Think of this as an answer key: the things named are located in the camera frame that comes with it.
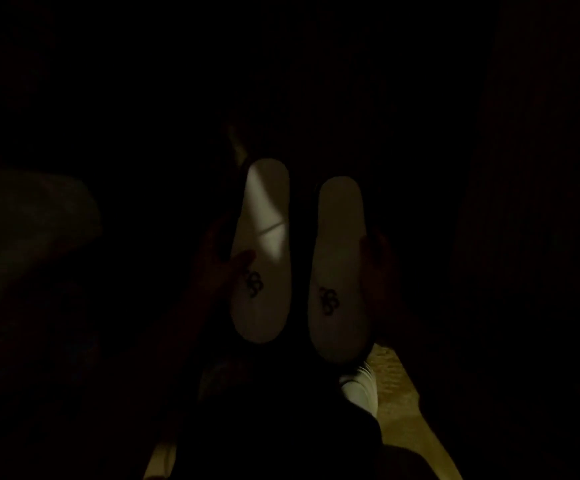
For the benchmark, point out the person's left hand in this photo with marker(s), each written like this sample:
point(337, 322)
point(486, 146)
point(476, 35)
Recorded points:
point(213, 274)

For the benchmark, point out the person's left thumb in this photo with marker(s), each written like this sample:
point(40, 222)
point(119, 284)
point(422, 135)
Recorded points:
point(241, 262)

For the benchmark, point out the white sneaker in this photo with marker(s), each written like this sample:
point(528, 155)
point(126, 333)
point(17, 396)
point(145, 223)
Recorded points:
point(361, 390)

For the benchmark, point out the person's right fingers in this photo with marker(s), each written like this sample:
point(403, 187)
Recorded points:
point(374, 252)

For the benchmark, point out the person's left forearm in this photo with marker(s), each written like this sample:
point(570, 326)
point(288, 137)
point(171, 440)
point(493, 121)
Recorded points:
point(170, 344)

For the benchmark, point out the person's right hand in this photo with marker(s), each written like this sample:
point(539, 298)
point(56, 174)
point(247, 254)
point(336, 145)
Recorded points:
point(379, 279)

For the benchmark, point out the white slipper with black emblem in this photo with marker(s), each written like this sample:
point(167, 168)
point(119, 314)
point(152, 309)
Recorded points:
point(339, 254)
point(264, 314)

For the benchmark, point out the pale bedding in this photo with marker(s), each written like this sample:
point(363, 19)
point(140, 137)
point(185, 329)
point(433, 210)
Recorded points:
point(25, 234)

